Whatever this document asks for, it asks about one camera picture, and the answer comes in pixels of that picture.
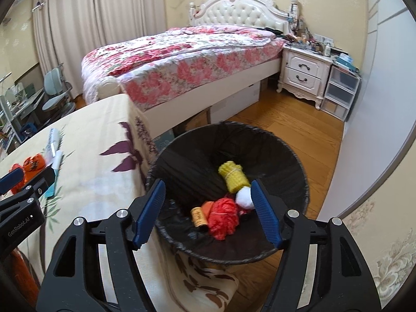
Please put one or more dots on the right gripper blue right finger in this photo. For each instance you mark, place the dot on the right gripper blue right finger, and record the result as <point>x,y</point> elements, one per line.
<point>270,211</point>

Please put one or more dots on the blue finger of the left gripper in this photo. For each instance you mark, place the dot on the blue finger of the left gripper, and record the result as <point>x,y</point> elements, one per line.
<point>4,184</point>

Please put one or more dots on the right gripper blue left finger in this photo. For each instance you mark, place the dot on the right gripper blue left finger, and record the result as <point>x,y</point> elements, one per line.
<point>144,212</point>

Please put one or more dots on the white paper ball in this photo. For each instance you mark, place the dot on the white paper ball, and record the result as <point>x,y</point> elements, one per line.
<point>243,198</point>

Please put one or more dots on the brown bottle yellow label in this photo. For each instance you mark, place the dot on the brown bottle yellow label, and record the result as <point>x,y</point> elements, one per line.
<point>199,220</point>

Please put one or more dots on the dark red satin ribbon bundle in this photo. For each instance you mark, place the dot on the dark red satin ribbon bundle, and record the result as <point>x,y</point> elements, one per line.
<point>242,211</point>

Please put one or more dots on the black lined trash bin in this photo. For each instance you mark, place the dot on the black lined trash bin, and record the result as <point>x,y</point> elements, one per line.
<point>189,167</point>

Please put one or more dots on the red crumpled plastic bag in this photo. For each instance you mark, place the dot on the red crumpled plastic bag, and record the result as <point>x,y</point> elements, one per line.
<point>17,180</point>

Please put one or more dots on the orange black snack wrapper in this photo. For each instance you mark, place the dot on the orange black snack wrapper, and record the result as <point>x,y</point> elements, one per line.
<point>32,166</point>

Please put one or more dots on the red foam net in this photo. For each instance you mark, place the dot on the red foam net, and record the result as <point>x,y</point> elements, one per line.
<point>223,218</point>

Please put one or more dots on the grey study desk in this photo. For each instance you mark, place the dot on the grey study desk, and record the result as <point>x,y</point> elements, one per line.
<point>23,109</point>

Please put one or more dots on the white blue toothpaste tube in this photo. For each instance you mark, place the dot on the white blue toothpaste tube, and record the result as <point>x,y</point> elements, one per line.
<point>52,146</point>

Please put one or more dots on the yellow foam net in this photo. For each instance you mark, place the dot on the yellow foam net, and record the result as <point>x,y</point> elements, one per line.
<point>234,176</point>

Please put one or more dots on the floral beige bed sheet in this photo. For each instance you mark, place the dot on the floral beige bed sheet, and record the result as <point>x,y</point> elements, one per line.
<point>81,258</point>

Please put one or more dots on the grey office chair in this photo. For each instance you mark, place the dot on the grey office chair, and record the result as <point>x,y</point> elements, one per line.
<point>57,88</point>

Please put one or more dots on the floral pink bed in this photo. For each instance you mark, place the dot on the floral pink bed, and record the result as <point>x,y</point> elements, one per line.
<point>157,68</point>

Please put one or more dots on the white plastic drawer unit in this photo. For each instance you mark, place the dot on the white plastic drawer unit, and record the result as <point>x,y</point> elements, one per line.
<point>340,93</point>

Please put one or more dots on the white nightstand with drawers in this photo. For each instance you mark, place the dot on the white nightstand with drawers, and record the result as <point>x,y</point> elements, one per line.
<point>304,74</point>

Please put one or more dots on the beige curtain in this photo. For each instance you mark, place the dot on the beige curtain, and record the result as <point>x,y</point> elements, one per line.
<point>67,30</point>

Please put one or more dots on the white tufted headboard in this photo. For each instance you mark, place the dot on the white tufted headboard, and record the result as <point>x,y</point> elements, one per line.
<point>246,13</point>

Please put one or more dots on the white round footboard post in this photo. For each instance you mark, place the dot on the white round footboard post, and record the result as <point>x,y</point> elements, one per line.
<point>107,87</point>

